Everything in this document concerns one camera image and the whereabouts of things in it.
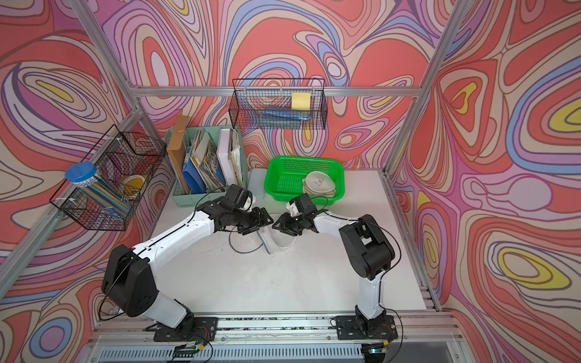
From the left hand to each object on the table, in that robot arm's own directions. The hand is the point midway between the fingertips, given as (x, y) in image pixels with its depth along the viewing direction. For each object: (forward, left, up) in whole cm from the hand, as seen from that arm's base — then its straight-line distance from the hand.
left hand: (270, 223), depth 82 cm
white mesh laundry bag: (-2, +1, -6) cm, 7 cm away
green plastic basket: (+37, -7, -14) cm, 41 cm away
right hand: (+3, -2, -11) cm, 12 cm away
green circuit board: (-37, +26, -18) cm, 48 cm away
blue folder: (+21, +33, +2) cm, 40 cm away
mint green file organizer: (+27, +29, +7) cm, 41 cm away
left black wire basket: (+14, +51, +17) cm, 55 cm away
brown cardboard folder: (+22, +35, +17) cm, 45 cm away
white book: (+26, +20, +11) cm, 34 cm away
